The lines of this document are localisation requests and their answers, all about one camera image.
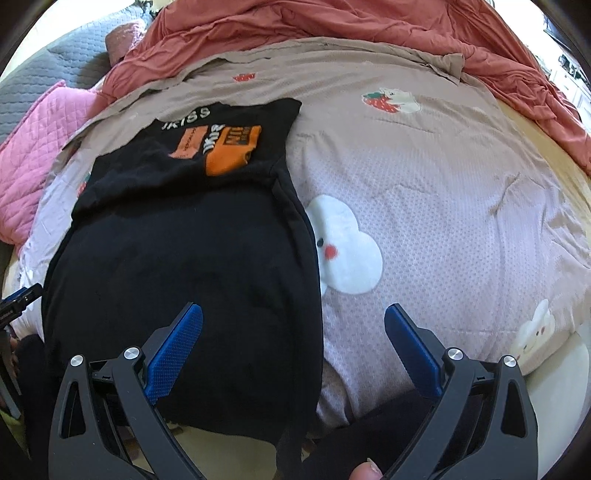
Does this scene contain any black sweater with orange patches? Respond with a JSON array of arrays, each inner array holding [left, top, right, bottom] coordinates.
[[41, 98, 326, 480]]

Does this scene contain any grey quilted blanket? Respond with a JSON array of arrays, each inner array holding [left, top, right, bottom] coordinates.
[[0, 14, 153, 144]]

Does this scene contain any pink quilted blanket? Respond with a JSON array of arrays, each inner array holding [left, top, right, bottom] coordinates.
[[0, 80, 112, 245]]

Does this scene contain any person's right hand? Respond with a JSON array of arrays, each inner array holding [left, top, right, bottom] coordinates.
[[348, 459, 384, 480]]

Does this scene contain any white furniture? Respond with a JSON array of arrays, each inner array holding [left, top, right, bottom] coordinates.
[[547, 46, 591, 109]]

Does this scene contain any cream bed sheet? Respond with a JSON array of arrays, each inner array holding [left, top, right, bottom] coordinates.
[[496, 99, 591, 416]]

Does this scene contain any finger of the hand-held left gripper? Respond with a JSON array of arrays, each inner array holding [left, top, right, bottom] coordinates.
[[0, 285, 43, 319]]

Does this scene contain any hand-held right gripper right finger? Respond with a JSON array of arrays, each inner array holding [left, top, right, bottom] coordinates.
[[384, 304, 541, 480]]

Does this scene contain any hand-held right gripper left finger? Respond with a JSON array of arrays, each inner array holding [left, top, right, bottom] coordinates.
[[48, 302, 208, 480]]

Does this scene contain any person's leg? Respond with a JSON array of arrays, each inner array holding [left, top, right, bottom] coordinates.
[[318, 392, 439, 480], [14, 335, 61, 480]]

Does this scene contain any mauve pillow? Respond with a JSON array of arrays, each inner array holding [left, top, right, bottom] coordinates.
[[105, 21, 153, 63]]

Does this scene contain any printed blanket with cloud figures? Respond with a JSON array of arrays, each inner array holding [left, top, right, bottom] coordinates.
[[9, 37, 583, 430]]

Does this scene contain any salmon duvet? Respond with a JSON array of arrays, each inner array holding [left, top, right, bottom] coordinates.
[[99, 0, 591, 176]]

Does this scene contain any person's right leg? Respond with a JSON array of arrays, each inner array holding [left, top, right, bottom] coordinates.
[[318, 392, 439, 480]]

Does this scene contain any dark monitor screen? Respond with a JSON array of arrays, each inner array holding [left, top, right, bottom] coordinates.
[[542, 14, 568, 51]]

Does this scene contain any person's left leg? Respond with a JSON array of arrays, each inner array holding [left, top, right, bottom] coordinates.
[[14, 335, 61, 480]]

